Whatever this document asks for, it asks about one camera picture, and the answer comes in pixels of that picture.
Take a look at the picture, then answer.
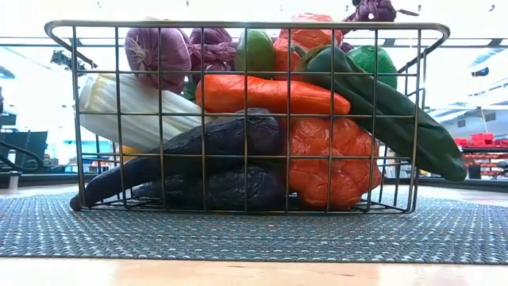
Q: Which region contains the dark purple eggplant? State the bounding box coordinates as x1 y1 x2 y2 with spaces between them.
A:
69 109 285 211

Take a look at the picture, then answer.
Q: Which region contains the orange carrot with greens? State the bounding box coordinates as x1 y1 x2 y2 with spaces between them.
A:
195 74 352 116

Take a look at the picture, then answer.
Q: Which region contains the white green leek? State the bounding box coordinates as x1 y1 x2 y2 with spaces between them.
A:
78 73 211 154

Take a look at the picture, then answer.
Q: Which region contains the purple onion string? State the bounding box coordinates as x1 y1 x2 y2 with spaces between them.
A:
125 0 420 95

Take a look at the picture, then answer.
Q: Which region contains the wire produce basket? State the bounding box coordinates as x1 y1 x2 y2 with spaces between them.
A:
44 19 451 215

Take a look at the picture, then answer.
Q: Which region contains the grey woven placemat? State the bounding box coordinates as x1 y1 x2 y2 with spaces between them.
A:
0 190 508 265

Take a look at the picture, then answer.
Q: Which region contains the long yellow pepper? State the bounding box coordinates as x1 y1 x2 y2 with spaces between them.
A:
121 145 140 162

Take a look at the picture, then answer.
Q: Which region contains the black spotlight cluster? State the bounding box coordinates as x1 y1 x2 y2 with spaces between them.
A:
49 49 87 79

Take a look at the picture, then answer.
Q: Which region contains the long black counter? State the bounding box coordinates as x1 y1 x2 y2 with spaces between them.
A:
17 158 80 187

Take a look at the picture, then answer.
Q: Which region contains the shelf with red bins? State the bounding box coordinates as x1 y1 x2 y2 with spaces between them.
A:
454 133 508 178

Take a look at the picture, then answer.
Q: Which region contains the long ceiling light rail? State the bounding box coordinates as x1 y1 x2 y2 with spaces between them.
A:
0 36 508 48

